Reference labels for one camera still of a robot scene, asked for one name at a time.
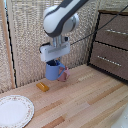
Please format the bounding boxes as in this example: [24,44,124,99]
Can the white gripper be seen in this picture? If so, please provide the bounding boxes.
[39,41,72,66]

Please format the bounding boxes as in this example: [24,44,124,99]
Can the blue mug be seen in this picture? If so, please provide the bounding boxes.
[44,59,67,82]

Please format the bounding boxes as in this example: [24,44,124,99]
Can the pink mug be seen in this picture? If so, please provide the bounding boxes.
[57,66,71,83]

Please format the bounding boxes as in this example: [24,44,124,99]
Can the yellow rectangular block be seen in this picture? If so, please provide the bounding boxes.
[35,82,50,93]

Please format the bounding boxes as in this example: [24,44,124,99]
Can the woven bamboo screen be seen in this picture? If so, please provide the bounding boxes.
[0,0,128,94]

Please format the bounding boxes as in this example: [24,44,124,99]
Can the dark brown drawer cabinet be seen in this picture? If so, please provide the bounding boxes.
[87,9,128,82]

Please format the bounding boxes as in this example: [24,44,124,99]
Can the white floral-rimmed plate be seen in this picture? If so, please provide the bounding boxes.
[0,94,36,128]

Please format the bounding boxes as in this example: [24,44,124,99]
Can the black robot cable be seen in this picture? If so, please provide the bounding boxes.
[69,4,128,46]

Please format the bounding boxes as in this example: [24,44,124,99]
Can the wooden screen post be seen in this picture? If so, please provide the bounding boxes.
[0,0,17,90]

